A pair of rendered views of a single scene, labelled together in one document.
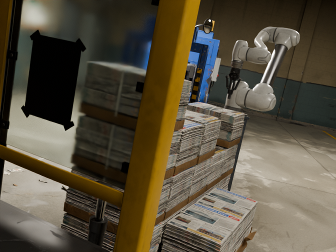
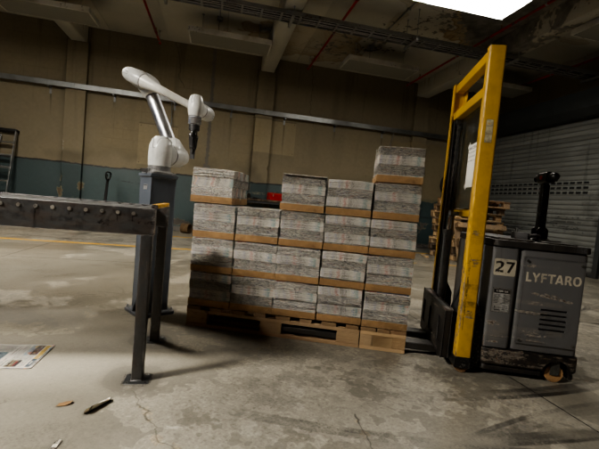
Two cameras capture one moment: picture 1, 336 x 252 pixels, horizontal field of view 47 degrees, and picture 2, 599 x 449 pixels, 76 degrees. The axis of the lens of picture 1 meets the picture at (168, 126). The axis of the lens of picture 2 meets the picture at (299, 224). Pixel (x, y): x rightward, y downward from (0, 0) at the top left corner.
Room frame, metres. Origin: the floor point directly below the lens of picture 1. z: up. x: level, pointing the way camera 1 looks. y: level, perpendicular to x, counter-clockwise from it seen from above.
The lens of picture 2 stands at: (3.02, 2.44, 0.89)
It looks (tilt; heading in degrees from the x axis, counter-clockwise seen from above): 3 degrees down; 253
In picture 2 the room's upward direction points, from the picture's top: 5 degrees clockwise
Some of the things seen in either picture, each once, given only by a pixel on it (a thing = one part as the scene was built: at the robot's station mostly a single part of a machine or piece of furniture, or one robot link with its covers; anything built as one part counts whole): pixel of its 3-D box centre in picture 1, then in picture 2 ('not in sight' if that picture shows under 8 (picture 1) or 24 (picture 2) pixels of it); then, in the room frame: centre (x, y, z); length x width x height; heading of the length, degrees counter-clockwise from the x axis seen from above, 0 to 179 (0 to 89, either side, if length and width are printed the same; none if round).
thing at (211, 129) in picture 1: (181, 133); (305, 195); (2.21, -0.08, 0.95); 0.38 x 0.29 x 0.23; 67
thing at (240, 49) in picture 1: (241, 50); (196, 106); (2.97, -0.43, 1.51); 0.13 x 0.11 x 0.16; 59
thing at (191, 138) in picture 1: (157, 139); (348, 199); (1.94, 0.04, 0.95); 0.38 x 0.29 x 0.23; 66
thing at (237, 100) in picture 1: (238, 94); (160, 151); (3.19, -0.52, 1.17); 0.18 x 0.16 x 0.22; 59
